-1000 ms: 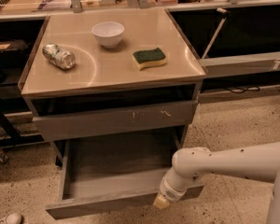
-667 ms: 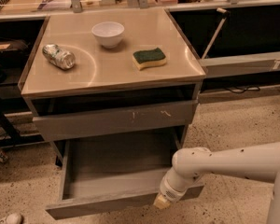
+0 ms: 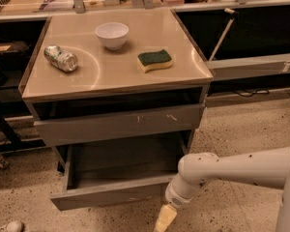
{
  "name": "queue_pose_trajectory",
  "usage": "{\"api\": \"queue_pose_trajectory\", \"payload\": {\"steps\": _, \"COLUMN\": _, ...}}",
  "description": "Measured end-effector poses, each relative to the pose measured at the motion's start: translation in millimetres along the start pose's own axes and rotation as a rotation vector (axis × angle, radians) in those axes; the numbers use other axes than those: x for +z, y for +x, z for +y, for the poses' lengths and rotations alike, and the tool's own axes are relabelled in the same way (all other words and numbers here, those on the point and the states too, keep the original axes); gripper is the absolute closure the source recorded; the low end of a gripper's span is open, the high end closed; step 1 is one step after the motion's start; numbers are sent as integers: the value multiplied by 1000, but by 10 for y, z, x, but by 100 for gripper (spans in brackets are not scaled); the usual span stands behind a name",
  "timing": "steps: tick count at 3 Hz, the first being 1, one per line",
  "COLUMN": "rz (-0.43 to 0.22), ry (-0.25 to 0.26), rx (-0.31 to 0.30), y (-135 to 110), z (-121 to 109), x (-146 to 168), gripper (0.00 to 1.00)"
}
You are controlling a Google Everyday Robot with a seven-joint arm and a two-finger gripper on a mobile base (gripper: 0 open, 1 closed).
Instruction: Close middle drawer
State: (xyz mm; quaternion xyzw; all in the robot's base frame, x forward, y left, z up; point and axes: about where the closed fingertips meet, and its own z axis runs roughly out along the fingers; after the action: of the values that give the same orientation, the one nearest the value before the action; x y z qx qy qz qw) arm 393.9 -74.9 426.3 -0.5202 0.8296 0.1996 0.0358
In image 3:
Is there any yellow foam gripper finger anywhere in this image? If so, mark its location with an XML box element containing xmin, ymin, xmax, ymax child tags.
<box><xmin>154</xmin><ymin>204</ymin><xmax>177</xmax><ymax>232</ymax></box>

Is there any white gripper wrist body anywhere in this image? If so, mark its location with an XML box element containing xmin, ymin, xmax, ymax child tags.
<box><xmin>165</xmin><ymin>181</ymin><xmax>197</xmax><ymax>209</ymax></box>

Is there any grey drawer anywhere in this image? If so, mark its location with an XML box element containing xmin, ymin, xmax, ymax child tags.
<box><xmin>35</xmin><ymin>103</ymin><xmax>205</xmax><ymax>146</ymax></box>
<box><xmin>51</xmin><ymin>141</ymin><xmax>185</xmax><ymax>211</ymax></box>

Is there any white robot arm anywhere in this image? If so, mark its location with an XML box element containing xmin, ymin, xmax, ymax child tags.
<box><xmin>154</xmin><ymin>147</ymin><xmax>290</xmax><ymax>232</ymax></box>

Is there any grey top drawer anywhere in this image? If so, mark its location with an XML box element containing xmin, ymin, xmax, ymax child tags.
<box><xmin>35</xmin><ymin>103</ymin><xmax>205</xmax><ymax>146</ymax></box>

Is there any grey drawer cabinet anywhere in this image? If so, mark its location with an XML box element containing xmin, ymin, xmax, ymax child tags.
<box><xmin>18</xmin><ymin>7</ymin><xmax>215</xmax><ymax>174</ymax></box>

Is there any green and yellow sponge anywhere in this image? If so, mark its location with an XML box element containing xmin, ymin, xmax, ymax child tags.
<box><xmin>137</xmin><ymin>49</ymin><xmax>173</xmax><ymax>73</ymax></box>

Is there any white shoe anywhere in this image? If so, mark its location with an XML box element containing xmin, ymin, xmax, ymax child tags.
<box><xmin>0</xmin><ymin>220</ymin><xmax>24</xmax><ymax>232</ymax></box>

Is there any crushed silver soda can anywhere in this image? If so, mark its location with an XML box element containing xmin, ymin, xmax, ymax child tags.
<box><xmin>43</xmin><ymin>45</ymin><xmax>78</xmax><ymax>73</ymax></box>

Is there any white ceramic bowl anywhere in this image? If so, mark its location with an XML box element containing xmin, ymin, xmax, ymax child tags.
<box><xmin>95</xmin><ymin>22</ymin><xmax>130</xmax><ymax>50</ymax></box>

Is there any grey low shelf board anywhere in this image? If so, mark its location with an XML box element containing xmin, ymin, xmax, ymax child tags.
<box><xmin>207</xmin><ymin>53</ymin><xmax>290</xmax><ymax>81</ymax></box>

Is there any black cable on floor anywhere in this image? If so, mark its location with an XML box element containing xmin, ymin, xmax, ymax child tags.
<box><xmin>232</xmin><ymin>88</ymin><xmax>271</xmax><ymax>99</ymax></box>

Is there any black chair leg frame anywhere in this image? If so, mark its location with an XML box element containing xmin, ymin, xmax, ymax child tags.
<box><xmin>0</xmin><ymin>100</ymin><xmax>46</xmax><ymax>153</ymax></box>

